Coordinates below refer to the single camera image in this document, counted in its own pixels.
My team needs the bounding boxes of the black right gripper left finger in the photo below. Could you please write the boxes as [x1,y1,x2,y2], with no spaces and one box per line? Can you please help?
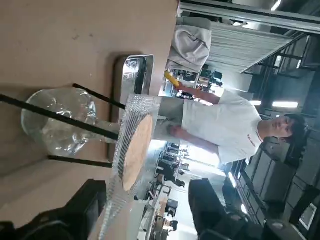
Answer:
[0,178,109,240]

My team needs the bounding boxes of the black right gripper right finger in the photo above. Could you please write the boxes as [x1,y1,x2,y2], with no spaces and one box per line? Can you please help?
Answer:
[188,177,300,240]

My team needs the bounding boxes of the wire gauze with ceramic disc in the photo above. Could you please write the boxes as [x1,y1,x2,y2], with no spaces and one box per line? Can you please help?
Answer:
[98,93,164,240]

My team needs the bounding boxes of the black wire tripod stand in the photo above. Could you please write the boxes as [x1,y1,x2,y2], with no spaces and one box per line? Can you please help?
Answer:
[0,83,127,169]

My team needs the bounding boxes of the steel tray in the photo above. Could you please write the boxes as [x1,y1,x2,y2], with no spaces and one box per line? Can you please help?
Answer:
[107,53,156,161]

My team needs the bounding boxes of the person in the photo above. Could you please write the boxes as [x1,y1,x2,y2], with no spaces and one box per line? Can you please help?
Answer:
[151,86,310,166]

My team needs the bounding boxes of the yellow handheld tool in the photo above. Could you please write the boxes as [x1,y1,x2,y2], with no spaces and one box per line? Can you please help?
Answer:
[163,69,183,89]

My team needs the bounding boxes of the grey cloth cover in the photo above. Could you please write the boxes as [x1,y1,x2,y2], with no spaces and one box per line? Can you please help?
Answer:
[166,23,214,74]

